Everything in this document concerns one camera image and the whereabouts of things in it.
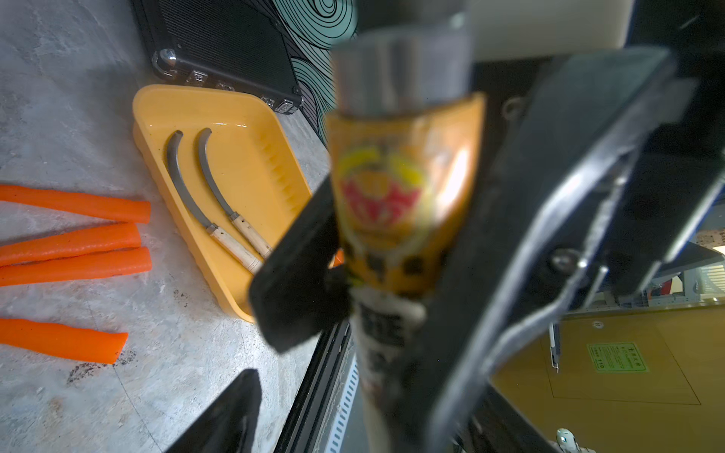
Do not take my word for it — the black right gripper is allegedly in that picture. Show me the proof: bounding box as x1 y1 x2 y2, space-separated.
396 1 724 452

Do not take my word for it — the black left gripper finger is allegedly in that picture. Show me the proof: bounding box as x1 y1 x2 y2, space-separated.
167 369 262 453

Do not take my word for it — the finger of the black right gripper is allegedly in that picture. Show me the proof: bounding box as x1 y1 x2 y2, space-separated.
248 177 350 354

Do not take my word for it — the large wooden handle sickle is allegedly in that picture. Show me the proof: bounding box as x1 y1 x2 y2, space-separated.
165 129 264 276

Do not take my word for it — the labelled wooden handle sickle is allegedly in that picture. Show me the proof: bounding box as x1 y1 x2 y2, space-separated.
326 1 485 452

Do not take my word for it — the yellow plastic storage tray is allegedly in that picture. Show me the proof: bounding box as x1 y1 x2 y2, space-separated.
132 85 312 323

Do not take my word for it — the black aluminium carrying case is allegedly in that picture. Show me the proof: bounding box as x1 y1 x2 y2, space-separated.
131 0 303 115

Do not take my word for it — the white slotted cable duct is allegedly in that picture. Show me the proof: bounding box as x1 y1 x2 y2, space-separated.
323 356 359 453

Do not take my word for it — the orange handle sickle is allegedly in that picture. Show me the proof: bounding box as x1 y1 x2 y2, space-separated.
1 247 153 287
1 223 142 266
1 184 151 224
1 319 128 364

